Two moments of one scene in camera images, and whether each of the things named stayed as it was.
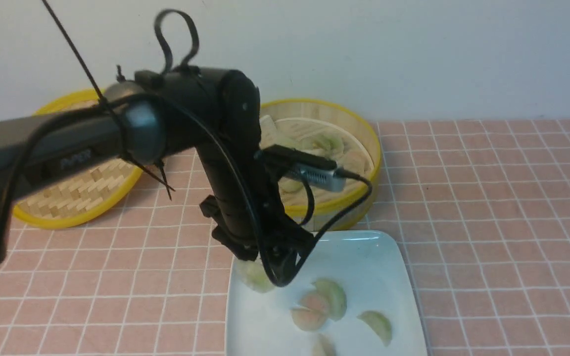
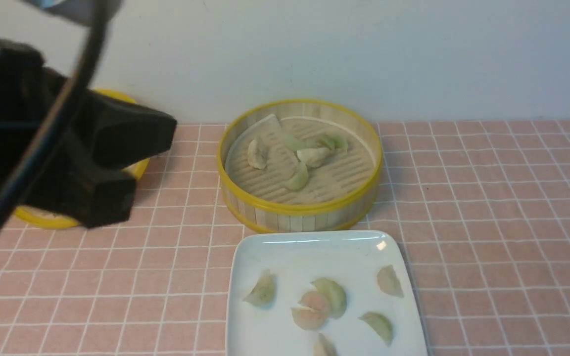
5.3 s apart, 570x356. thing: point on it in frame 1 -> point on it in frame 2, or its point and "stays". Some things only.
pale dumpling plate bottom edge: [324, 347] stays
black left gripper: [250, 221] -> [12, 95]
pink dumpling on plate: [310, 314] stays
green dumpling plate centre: [335, 296] stays
